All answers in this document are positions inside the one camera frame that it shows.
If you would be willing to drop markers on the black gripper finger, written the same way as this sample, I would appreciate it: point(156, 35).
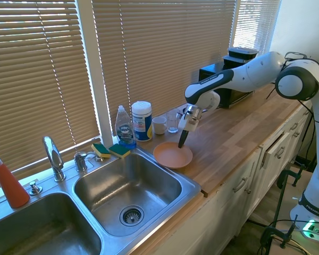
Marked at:
point(183, 139)

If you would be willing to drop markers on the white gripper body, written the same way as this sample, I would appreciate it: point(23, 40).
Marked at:
point(188, 122)

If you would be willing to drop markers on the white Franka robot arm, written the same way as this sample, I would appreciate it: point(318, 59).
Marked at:
point(255, 71)

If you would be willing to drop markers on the white ceramic mug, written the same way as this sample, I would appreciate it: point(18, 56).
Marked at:
point(159, 126)

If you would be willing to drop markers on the stainless steel double sink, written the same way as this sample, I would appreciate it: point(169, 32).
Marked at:
point(138, 183)

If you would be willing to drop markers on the sink drain strainer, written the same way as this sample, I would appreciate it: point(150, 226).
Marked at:
point(131, 215)

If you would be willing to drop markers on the chrome sink knob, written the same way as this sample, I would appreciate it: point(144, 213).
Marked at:
point(35, 188)

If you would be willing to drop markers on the clear drinking glass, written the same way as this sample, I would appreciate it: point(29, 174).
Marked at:
point(172, 125)

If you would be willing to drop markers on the orange plastic plate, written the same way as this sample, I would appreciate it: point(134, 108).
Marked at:
point(170, 159)

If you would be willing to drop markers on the disinfecting wipes canister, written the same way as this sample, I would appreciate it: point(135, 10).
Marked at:
point(142, 122)

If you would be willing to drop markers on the black toaster oven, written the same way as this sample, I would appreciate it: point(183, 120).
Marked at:
point(236, 96)

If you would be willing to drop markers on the clear dish soap bottle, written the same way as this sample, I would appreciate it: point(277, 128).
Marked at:
point(125, 132)

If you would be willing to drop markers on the yellow green sponge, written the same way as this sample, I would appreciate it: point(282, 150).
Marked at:
point(101, 151)
point(119, 151)

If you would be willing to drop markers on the black plastic food container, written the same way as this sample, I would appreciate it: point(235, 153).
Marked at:
point(242, 53)
point(232, 63)

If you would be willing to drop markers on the white kitchen cabinets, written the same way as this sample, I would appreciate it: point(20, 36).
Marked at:
point(228, 207)

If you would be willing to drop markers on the chrome soap dispenser pump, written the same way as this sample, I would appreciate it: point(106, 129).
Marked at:
point(81, 160)

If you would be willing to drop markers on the black C-clamp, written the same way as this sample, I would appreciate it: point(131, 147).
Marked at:
point(275, 233)
point(284, 175)

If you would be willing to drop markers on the narrow tan window blind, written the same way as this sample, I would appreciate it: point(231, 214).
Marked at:
point(255, 24)

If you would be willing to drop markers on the chrome kitchen faucet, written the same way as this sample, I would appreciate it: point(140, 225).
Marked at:
point(54, 156)

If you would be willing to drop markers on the orange spray bottle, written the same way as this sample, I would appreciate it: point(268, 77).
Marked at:
point(12, 186)

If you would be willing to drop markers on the white window frame post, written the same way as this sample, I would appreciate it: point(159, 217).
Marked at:
point(95, 79)

